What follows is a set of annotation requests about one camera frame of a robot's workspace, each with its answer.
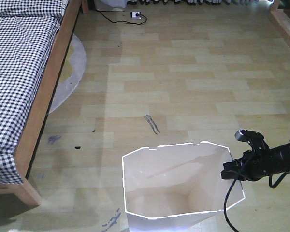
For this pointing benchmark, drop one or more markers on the grey pleated curtain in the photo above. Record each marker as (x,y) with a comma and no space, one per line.
(194,2)

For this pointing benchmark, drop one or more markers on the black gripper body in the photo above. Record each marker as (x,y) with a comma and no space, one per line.
(248,167)

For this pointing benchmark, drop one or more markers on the wooden furniture leg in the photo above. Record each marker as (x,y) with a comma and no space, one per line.
(281,19)

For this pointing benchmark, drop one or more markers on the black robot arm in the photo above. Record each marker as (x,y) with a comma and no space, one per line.
(276,160)

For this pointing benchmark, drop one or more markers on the white floor power socket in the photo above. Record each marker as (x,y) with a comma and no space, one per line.
(135,15)

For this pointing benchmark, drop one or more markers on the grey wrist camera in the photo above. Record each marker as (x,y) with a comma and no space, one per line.
(244,135)

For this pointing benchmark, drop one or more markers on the wooden bed frame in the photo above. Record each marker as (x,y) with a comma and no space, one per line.
(28,144)

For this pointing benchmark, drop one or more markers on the black white checkered bedsheet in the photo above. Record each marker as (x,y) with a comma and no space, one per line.
(27,32)

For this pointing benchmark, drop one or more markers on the white plastic trash bin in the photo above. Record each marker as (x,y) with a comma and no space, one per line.
(173,187)

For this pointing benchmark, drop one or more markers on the grey round rug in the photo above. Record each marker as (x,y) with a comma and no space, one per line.
(71,74)

